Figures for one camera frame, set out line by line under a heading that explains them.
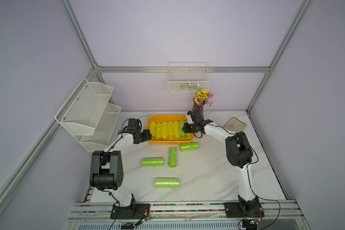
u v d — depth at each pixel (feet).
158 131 3.32
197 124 2.68
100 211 2.48
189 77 3.14
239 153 1.88
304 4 2.22
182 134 3.30
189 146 3.09
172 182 2.59
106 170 1.54
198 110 3.37
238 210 2.40
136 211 2.35
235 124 3.64
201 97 3.14
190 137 3.30
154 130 3.39
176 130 3.39
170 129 3.42
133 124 2.44
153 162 2.89
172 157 2.97
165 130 3.39
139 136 2.62
